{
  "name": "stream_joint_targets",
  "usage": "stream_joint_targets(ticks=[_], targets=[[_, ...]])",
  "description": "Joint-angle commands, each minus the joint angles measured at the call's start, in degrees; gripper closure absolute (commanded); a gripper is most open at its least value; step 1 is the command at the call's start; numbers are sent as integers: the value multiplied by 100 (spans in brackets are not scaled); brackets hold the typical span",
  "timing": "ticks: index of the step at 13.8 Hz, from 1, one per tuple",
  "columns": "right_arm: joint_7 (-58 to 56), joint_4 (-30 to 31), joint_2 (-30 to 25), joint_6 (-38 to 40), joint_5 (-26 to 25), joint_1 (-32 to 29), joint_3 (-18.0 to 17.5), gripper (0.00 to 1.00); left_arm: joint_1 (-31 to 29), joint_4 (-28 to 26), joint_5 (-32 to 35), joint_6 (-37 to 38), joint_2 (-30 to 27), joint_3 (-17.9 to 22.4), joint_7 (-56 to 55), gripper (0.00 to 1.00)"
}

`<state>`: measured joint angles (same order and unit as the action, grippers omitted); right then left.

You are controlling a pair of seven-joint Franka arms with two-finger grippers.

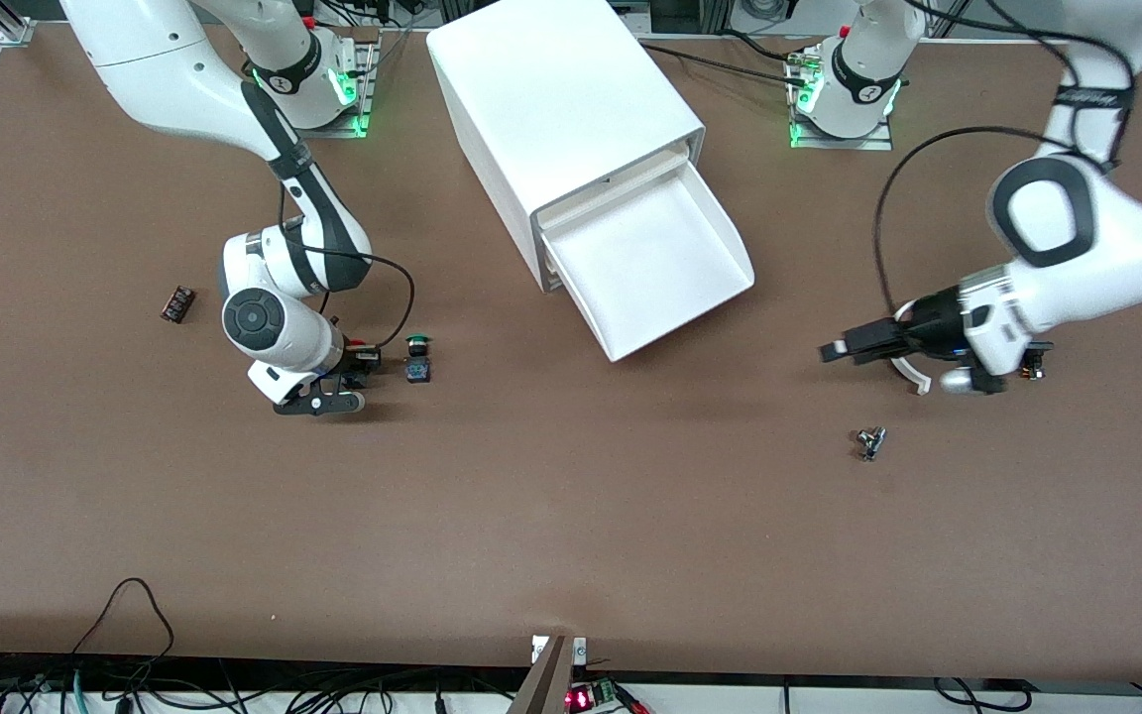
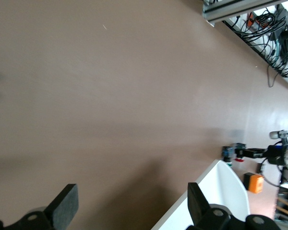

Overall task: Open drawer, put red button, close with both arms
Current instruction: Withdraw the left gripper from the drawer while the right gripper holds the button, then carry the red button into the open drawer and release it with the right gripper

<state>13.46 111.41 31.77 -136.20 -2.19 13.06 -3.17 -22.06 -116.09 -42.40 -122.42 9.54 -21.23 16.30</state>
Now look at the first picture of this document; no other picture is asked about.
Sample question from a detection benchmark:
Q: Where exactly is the black floor cable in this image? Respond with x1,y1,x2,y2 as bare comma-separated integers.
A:
933,677,1033,713

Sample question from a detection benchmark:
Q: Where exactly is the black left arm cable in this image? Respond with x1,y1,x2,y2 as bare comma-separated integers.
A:
872,126,1127,318

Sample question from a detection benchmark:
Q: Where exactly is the white curved plastic part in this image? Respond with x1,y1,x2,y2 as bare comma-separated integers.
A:
886,357,932,397

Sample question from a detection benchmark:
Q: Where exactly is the circuit board with red display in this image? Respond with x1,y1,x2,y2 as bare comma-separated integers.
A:
565,678,631,714

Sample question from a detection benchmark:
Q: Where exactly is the aluminium camera post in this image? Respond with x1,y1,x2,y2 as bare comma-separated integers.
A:
507,635,574,714

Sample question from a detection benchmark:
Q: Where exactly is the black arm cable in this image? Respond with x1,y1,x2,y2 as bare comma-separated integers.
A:
872,126,1127,318
279,183,417,350

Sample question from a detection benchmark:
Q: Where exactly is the black looped cable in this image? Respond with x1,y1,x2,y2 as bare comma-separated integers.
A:
70,577,177,660

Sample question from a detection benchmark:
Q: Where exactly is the black cable on table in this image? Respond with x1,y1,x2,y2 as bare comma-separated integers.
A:
635,42,815,86

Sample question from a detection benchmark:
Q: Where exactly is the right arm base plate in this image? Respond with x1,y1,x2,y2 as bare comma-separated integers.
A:
269,28,382,138

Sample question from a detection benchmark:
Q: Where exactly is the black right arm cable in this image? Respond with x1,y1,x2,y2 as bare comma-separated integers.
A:
279,183,417,350

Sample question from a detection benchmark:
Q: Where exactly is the aluminium frame profile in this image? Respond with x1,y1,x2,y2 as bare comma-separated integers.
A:
0,0,37,47

